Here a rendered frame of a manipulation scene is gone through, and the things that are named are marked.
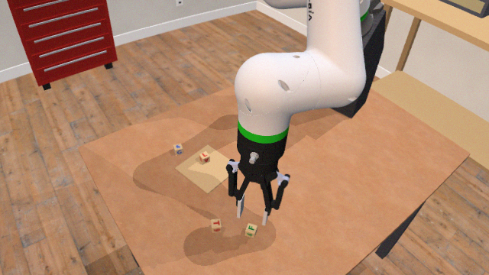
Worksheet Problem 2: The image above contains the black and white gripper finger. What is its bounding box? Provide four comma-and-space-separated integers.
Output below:
226, 159, 253, 218
258, 172, 290, 226

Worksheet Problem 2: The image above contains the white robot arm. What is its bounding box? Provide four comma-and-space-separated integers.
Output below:
235, 0, 384, 164

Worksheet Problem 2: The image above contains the tan square mat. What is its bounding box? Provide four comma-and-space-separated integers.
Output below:
175, 145, 229, 194

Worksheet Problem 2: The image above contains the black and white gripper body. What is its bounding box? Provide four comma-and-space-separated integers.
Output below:
238, 155, 279, 184

